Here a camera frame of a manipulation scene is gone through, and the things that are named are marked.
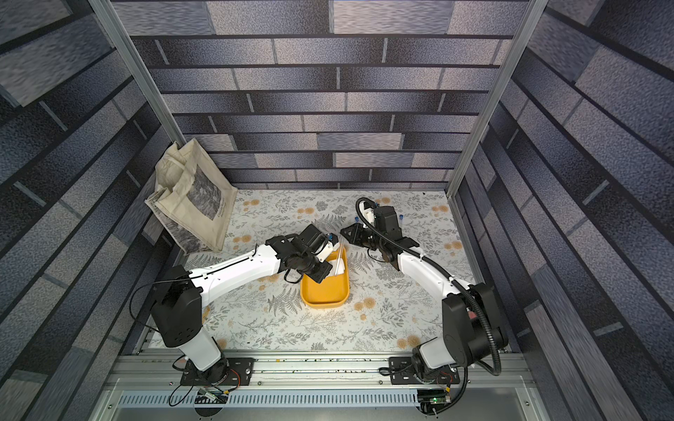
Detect right aluminium frame post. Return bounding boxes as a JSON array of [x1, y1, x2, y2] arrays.
[[447, 0, 549, 199]]

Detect yellow plastic tray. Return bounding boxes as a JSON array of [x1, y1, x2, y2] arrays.
[[300, 246, 350, 309]]

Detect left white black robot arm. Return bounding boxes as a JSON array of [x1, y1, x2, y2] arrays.
[[150, 232, 340, 373]]

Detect white wipe cloth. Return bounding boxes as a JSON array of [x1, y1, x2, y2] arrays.
[[328, 251, 346, 276]]

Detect aluminium frame post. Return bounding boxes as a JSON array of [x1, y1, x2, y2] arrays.
[[447, 0, 549, 199], [88, 0, 186, 145]]

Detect clear test tube blue cap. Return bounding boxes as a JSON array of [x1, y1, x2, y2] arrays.
[[326, 233, 342, 261]]

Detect left green circuit board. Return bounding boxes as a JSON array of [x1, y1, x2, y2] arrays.
[[195, 389, 228, 405]]

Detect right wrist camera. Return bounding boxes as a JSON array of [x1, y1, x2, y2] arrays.
[[364, 205, 403, 240]]

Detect beige canvas tote bag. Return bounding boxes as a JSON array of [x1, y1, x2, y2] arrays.
[[145, 139, 237, 254]]

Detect white slotted cable duct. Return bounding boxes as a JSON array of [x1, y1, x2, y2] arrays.
[[119, 389, 419, 409]]

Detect left aluminium frame post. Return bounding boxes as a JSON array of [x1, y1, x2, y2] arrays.
[[88, 0, 186, 145]]

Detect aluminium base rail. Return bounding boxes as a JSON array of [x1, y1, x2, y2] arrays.
[[103, 349, 536, 391]]

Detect green circuit board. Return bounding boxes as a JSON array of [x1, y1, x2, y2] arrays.
[[417, 389, 452, 415], [195, 389, 228, 405]]

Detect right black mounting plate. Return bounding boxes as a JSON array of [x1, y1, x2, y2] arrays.
[[379, 356, 461, 386]]

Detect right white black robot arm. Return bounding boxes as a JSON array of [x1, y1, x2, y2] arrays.
[[341, 223, 508, 376]]

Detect black corrugated cable conduit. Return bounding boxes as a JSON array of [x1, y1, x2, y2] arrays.
[[355, 196, 504, 377]]

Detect right green circuit board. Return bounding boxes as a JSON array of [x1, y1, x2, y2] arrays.
[[417, 389, 452, 415]]

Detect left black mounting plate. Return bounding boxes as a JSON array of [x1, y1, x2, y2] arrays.
[[180, 358, 256, 388]]

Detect black mounting plate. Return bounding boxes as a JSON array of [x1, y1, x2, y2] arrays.
[[379, 356, 461, 386], [180, 358, 256, 388]]

